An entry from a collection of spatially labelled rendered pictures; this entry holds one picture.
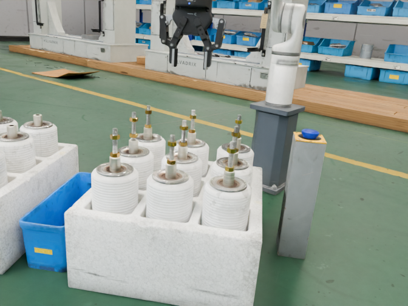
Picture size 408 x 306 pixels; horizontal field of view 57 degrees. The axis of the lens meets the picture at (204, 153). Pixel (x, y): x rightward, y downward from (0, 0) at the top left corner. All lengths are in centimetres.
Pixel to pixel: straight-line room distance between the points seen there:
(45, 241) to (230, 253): 41
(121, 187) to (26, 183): 28
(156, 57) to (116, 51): 68
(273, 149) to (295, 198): 40
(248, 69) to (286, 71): 180
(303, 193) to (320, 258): 20
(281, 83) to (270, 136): 18
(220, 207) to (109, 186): 22
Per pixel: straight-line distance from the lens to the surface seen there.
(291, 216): 96
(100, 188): 77
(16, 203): 94
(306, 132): 90
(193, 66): 340
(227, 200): 72
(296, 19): 127
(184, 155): 86
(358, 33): 935
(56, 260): 92
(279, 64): 128
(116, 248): 79
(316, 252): 107
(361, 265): 107
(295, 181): 92
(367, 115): 268
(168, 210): 75
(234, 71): 315
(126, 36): 434
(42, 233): 90
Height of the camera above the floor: 55
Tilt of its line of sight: 19 degrees down
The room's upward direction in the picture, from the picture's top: 4 degrees clockwise
